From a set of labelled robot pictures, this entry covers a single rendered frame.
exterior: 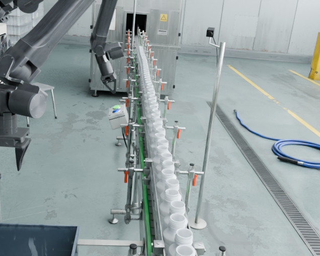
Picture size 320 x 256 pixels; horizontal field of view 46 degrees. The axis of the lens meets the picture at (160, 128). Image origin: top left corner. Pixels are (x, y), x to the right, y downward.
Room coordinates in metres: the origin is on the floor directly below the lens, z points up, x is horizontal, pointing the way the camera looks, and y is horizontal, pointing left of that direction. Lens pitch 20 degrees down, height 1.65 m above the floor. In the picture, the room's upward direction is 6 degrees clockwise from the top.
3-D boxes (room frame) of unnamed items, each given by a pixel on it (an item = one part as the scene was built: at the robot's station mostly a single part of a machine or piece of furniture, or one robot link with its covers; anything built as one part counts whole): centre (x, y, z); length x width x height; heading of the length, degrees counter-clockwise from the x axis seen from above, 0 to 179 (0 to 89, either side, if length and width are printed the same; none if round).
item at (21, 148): (0.83, 0.35, 1.26); 0.07 x 0.07 x 0.09; 5
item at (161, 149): (1.17, -0.01, 1.08); 0.06 x 0.06 x 0.17
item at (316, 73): (9.34, -3.74, 0.55); 0.40 x 0.40 x 1.10; 6
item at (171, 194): (0.88, -0.05, 1.08); 0.06 x 0.06 x 0.17
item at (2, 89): (0.83, 0.36, 1.39); 0.07 x 0.06 x 0.07; 70
